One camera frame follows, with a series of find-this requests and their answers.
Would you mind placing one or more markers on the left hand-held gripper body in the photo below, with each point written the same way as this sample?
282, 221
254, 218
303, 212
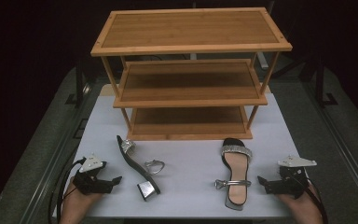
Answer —
90, 183

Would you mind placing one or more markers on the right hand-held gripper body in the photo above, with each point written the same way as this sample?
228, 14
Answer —
289, 185

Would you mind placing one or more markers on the silver high-heel sandal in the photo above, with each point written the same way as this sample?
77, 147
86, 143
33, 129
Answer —
136, 168
236, 165

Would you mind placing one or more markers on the three-tier wooden shoe rack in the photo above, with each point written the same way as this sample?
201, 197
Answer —
189, 29

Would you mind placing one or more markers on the person's left hand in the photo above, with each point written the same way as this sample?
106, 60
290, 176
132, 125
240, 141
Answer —
77, 202

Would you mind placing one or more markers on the person's right hand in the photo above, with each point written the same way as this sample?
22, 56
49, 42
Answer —
304, 202

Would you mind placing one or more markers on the black metal stand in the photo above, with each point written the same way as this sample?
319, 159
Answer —
79, 81
320, 84

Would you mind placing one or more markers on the white stand leg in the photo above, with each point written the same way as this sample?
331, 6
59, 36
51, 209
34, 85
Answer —
262, 60

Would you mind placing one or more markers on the metal rail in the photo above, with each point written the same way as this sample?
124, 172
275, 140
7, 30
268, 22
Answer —
56, 155
341, 146

